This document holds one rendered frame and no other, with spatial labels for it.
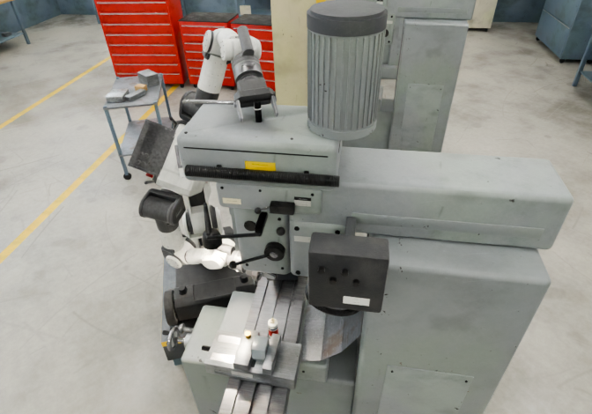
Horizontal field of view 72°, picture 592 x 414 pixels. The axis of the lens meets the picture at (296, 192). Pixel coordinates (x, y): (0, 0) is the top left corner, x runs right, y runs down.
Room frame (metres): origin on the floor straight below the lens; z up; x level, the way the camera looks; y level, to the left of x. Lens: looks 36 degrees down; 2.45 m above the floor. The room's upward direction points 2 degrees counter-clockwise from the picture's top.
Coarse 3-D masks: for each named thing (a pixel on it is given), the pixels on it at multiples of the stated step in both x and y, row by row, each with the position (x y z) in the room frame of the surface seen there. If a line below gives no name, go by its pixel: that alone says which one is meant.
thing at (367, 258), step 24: (312, 240) 0.77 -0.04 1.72; (336, 240) 0.76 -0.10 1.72; (360, 240) 0.76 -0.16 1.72; (384, 240) 0.76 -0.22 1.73; (312, 264) 0.72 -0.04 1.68; (336, 264) 0.71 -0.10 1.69; (360, 264) 0.70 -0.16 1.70; (384, 264) 0.69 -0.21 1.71; (312, 288) 0.72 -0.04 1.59; (336, 288) 0.71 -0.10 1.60; (360, 288) 0.70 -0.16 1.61; (384, 288) 0.70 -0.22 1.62
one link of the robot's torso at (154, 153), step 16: (144, 128) 1.44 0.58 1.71; (160, 128) 1.45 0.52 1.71; (176, 128) 1.46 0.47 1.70; (144, 144) 1.40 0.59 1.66; (160, 144) 1.41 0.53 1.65; (144, 160) 1.37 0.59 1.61; (160, 160) 1.38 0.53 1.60; (176, 160) 1.38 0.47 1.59; (160, 176) 1.34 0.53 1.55; (176, 176) 1.35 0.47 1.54; (176, 192) 1.34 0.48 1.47; (192, 192) 1.34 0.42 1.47
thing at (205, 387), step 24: (216, 312) 1.30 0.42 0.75; (192, 336) 1.16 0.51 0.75; (192, 360) 1.04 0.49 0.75; (336, 360) 1.02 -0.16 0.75; (192, 384) 1.04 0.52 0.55; (216, 384) 1.01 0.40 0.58; (312, 384) 0.93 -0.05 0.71; (336, 384) 0.92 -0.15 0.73; (216, 408) 1.02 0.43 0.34; (288, 408) 0.95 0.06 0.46; (312, 408) 0.93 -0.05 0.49; (336, 408) 0.92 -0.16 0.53
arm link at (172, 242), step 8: (160, 232) 1.28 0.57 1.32; (176, 232) 1.30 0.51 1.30; (168, 240) 1.28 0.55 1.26; (176, 240) 1.29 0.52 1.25; (192, 240) 1.37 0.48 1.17; (168, 248) 1.29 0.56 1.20; (176, 248) 1.30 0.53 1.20; (168, 256) 1.28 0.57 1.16; (176, 256) 1.28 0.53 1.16; (176, 264) 1.27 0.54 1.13
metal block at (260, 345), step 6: (258, 336) 0.91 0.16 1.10; (264, 336) 0.91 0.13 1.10; (258, 342) 0.89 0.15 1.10; (264, 342) 0.89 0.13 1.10; (252, 348) 0.87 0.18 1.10; (258, 348) 0.87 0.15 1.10; (264, 348) 0.87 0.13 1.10; (252, 354) 0.86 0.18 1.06; (258, 354) 0.86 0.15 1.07; (264, 354) 0.85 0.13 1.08
